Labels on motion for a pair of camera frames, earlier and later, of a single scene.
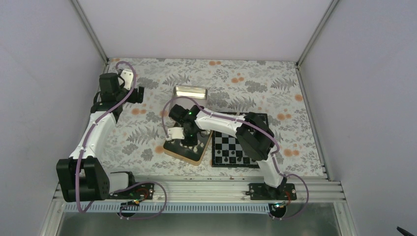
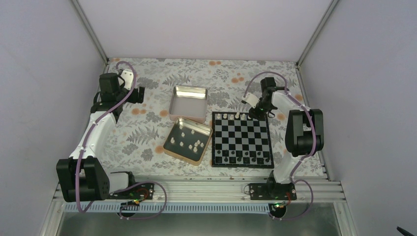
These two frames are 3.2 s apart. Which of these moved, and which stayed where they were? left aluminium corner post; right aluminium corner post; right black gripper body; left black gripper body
Moved: right black gripper body
Stayed: left black gripper body; right aluminium corner post; left aluminium corner post
